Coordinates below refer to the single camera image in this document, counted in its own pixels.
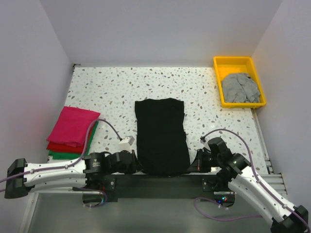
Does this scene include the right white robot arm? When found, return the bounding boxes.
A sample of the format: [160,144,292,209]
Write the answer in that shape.
[189,137,311,233]

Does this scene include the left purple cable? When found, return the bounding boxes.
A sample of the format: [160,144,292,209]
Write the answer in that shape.
[0,118,123,208]

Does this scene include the black t shirt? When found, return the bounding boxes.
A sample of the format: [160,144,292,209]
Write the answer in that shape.
[135,98,190,176]

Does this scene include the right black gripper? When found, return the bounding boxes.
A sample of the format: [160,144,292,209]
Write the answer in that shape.
[188,149,221,173]

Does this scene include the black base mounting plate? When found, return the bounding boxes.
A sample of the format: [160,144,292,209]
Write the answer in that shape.
[82,174,236,206]

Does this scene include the pink folded t shirt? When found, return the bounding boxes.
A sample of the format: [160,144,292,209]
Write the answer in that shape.
[47,106,100,147]

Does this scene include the red folded t shirt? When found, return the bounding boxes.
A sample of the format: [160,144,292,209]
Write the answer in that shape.
[47,123,98,153]

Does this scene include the green folded t shirt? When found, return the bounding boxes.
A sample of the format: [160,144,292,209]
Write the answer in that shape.
[48,121,99,161]

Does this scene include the grey t shirt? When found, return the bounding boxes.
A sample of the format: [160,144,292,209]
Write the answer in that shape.
[221,73,261,103]

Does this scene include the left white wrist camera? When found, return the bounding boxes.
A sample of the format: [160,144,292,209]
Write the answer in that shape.
[119,136,135,152]

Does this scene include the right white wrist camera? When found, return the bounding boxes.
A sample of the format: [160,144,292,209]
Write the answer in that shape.
[200,136,210,150]

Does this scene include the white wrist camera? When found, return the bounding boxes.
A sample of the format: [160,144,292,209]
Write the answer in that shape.
[119,136,135,152]
[200,136,210,150]

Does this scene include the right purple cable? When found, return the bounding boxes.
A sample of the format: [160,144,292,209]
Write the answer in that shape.
[193,128,311,231]

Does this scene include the aluminium frame rail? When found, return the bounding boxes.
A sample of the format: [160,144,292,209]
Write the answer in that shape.
[30,109,287,197]

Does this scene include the yellow plastic bin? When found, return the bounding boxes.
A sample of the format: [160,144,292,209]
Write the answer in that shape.
[213,56,266,109]

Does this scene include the purple cable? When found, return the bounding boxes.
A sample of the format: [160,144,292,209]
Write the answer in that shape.
[0,118,123,208]
[193,128,311,231]

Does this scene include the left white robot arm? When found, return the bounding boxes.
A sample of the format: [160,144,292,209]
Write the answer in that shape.
[2,150,141,199]

